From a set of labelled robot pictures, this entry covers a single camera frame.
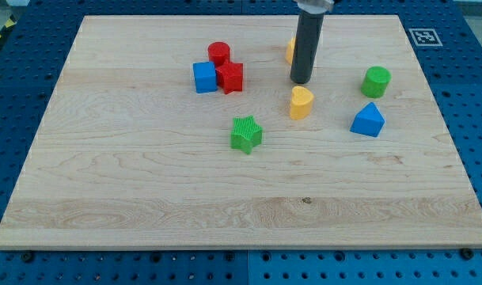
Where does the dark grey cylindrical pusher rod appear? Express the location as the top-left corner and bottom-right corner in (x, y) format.
(290, 9), (324, 84)

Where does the silver metal rod mount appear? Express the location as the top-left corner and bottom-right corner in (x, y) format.
(295, 0), (335, 14)

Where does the yellow heart block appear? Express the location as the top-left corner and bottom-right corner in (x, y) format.
(290, 86), (314, 120)

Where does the yellow hexagon block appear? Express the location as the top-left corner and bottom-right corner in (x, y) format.
(285, 37), (296, 65)

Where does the green cylinder block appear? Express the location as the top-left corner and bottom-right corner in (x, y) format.
(360, 66), (392, 98)

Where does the red cylinder block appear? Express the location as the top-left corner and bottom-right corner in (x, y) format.
(207, 41), (230, 67)

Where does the red star block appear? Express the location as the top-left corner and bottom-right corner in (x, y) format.
(216, 62), (243, 94)

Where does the blue triangle block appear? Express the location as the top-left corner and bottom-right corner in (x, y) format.
(350, 102), (385, 137)

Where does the white fiducial marker tag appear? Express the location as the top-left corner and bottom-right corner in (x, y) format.
(409, 28), (442, 47)

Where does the blue cube block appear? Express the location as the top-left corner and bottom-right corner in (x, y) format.
(192, 61), (218, 93)

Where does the green star block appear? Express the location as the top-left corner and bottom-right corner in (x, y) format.
(230, 116), (263, 154)

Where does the light wooden board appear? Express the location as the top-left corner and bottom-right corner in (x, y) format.
(0, 15), (482, 251)

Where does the black yellow hazard tape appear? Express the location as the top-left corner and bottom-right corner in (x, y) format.
(0, 15), (17, 50)

